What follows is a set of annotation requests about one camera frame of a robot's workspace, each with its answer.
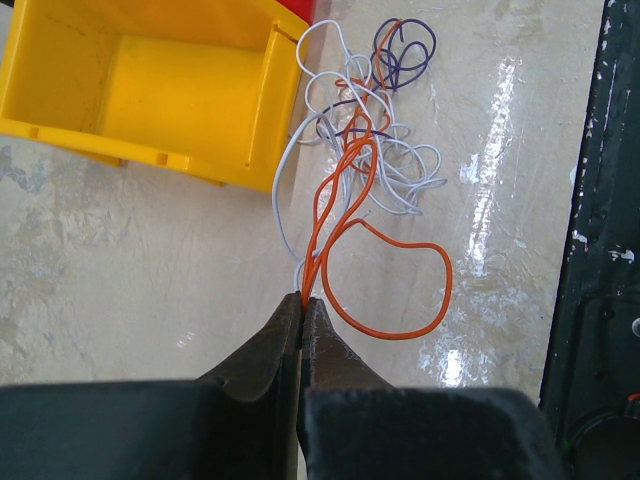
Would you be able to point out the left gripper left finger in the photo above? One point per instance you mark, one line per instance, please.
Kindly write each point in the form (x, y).
(237, 421)

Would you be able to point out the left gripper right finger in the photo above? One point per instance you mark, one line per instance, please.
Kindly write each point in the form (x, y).
(352, 424)

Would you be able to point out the yellow plastic bin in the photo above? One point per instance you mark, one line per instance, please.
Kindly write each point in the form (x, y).
(204, 88)

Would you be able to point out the red plastic bin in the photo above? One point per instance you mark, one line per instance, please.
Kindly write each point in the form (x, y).
(304, 9)

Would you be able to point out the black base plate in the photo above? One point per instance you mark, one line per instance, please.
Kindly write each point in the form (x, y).
(590, 387)

